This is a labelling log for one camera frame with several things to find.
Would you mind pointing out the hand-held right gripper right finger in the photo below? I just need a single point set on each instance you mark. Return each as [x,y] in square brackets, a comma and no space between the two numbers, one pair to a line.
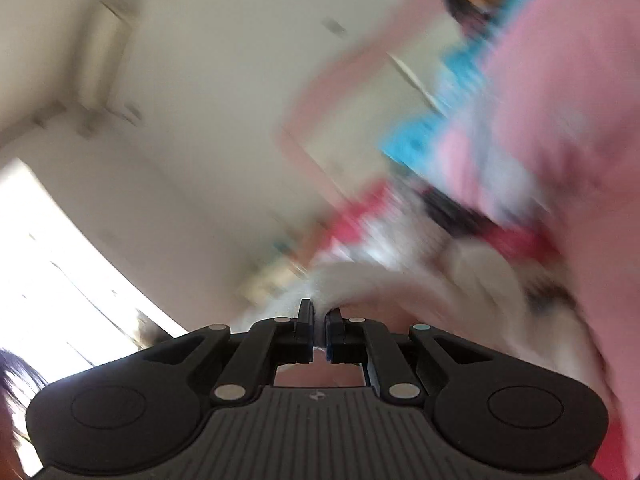
[331,332]

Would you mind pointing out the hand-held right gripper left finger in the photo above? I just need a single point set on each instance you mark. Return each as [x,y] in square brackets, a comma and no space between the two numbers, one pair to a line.
[306,330]

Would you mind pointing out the white sweatshirt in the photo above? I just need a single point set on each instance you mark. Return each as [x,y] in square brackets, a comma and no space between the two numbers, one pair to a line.
[350,280]

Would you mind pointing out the cream nightstand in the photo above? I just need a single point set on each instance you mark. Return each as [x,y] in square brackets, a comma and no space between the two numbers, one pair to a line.
[270,280]

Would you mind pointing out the red floral blanket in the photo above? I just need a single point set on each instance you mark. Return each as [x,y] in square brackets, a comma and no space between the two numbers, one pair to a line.
[350,230]

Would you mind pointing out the dark patterned scarf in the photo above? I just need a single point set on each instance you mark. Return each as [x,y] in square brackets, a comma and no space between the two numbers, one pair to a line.
[457,212]

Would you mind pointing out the pink white headboard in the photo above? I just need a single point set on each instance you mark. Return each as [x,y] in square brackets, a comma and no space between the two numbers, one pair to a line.
[320,105]

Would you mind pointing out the blue cartoon quilt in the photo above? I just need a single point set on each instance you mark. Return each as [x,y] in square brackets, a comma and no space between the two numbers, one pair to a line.
[435,120]

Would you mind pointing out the person's head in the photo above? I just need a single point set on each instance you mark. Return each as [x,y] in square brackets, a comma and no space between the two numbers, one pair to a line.
[15,380]

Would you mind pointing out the pink floral duvet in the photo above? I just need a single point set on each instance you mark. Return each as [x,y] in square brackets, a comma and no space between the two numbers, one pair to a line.
[560,110]

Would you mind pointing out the white wall air conditioner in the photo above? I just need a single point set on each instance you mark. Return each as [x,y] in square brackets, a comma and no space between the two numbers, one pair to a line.
[105,55]

